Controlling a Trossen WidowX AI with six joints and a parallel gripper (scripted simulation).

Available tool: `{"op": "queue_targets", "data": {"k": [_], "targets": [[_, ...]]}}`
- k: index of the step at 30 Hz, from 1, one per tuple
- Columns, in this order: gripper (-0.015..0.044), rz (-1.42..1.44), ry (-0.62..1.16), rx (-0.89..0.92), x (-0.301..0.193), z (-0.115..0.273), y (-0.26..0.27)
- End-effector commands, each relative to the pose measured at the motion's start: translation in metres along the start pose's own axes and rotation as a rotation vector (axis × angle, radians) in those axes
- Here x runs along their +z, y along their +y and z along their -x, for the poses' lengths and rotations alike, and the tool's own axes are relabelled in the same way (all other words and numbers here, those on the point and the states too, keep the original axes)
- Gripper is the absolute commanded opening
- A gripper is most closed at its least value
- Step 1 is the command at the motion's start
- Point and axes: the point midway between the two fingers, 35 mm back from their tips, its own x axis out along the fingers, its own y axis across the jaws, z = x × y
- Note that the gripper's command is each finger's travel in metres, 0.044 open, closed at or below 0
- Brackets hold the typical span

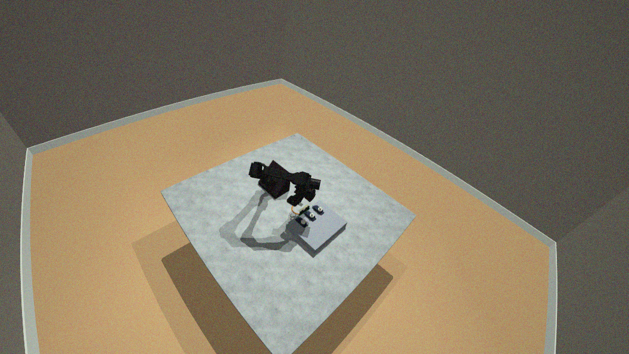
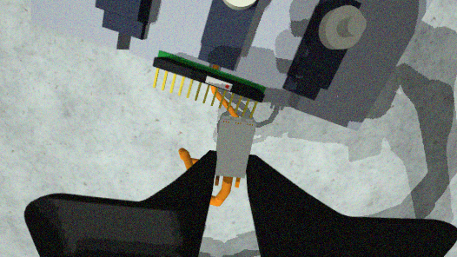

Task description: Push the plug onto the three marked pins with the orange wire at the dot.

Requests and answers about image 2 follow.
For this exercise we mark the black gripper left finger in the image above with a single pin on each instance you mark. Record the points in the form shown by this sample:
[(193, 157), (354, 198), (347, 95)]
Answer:
[(169, 223)]

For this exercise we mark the black pin header strip on green circuit board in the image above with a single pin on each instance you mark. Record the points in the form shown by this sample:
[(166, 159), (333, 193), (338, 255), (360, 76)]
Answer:
[(214, 77)]

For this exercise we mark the light grey rectangular block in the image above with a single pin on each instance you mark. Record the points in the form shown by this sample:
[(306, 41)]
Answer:
[(327, 58)]

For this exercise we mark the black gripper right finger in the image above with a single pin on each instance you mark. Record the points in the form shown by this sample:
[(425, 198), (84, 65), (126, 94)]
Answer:
[(289, 222)]

